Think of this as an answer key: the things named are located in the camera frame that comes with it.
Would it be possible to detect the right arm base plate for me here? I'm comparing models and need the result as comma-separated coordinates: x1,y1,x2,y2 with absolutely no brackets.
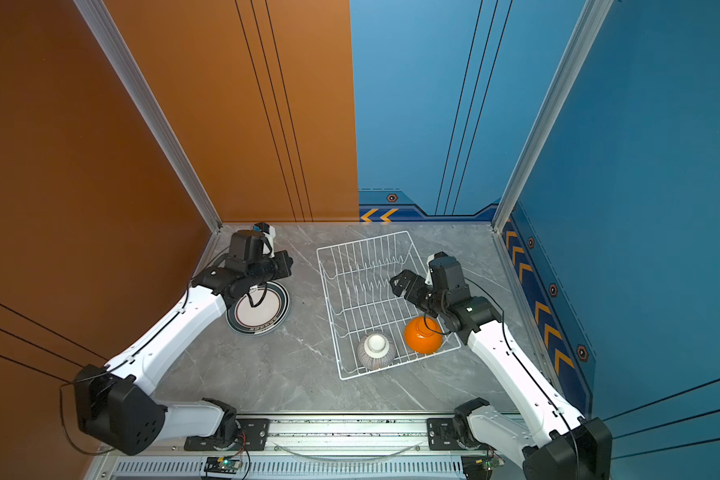
426,417,494,452

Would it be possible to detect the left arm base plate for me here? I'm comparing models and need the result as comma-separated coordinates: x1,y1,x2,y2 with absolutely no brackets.
183,418,271,452

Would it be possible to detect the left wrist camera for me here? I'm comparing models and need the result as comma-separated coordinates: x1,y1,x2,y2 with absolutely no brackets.
253,222,276,258

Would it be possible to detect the green circuit board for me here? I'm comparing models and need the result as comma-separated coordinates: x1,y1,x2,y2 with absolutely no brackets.
461,456,505,480
203,456,245,479

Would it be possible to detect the left green circuit board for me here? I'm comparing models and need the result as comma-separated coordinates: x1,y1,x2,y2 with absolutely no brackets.
203,456,245,479

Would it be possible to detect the white ribbed bowl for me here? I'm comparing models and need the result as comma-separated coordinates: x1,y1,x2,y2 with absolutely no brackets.
356,333,396,371

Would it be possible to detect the green rimmed white plate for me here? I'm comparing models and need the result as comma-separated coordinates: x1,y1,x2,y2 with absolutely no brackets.
225,281,290,335

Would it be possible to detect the right green circuit board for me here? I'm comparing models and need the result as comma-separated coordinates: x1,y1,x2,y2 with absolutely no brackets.
461,456,505,480

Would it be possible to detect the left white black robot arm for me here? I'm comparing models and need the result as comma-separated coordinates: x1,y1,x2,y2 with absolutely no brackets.
71,222,293,455

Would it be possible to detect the white wire dish rack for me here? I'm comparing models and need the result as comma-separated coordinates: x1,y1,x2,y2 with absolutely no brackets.
317,231,462,380

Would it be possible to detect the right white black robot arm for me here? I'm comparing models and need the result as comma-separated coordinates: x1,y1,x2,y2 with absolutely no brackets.
389,252,613,479

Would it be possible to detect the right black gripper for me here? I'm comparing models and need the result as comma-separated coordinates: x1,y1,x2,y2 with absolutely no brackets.
389,269,449,316

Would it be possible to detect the aluminium front rail frame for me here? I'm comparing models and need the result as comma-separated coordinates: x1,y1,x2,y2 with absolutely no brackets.
86,413,524,479

